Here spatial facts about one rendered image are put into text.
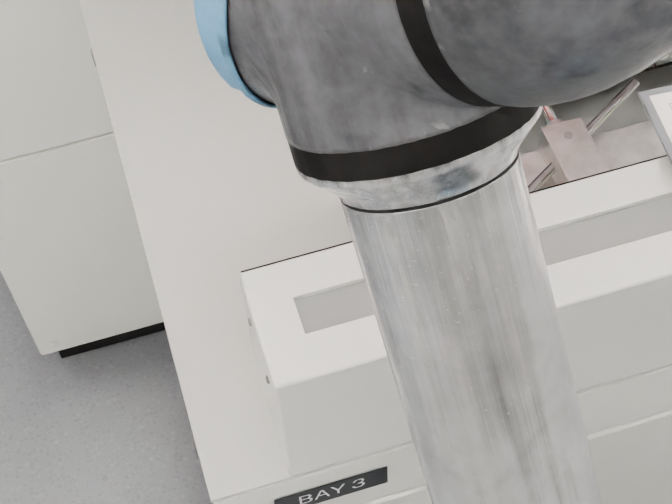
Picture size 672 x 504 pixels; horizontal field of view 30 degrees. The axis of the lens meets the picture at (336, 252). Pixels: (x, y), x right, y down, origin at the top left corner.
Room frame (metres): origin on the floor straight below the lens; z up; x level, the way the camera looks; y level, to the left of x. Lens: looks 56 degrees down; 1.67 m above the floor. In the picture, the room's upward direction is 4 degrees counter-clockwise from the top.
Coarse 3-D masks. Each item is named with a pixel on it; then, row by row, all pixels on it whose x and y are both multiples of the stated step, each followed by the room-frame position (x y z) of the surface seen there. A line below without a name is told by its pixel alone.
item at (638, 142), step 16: (624, 128) 0.64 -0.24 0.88; (640, 128) 0.63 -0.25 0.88; (608, 144) 0.62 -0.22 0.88; (624, 144) 0.62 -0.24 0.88; (640, 144) 0.62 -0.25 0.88; (656, 144) 0.62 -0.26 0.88; (528, 160) 0.61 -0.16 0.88; (608, 160) 0.60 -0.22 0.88; (624, 160) 0.60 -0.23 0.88; (640, 160) 0.60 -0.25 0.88; (528, 176) 0.59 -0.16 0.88
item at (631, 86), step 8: (632, 80) 0.67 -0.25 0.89; (624, 88) 0.67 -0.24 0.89; (632, 88) 0.67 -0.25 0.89; (616, 96) 0.66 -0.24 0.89; (624, 96) 0.66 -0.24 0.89; (608, 104) 0.65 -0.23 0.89; (616, 104) 0.65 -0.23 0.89; (600, 112) 0.64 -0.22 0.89; (608, 112) 0.64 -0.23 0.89; (592, 120) 0.63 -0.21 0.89; (600, 120) 0.63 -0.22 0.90; (592, 128) 0.63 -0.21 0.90; (552, 168) 0.59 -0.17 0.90; (544, 176) 0.58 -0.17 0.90; (536, 184) 0.57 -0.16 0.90
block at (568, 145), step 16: (544, 128) 0.62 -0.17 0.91; (560, 128) 0.62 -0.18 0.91; (576, 128) 0.62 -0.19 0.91; (544, 144) 0.61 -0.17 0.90; (560, 144) 0.60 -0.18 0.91; (576, 144) 0.60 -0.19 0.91; (592, 144) 0.60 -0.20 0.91; (544, 160) 0.61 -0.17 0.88; (560, 160) 0.59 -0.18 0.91; (576, 160) 0.59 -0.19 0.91; (592, 160) 0.58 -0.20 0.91; (560, 176) 0.58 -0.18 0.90; (576, 176) 0.57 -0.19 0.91
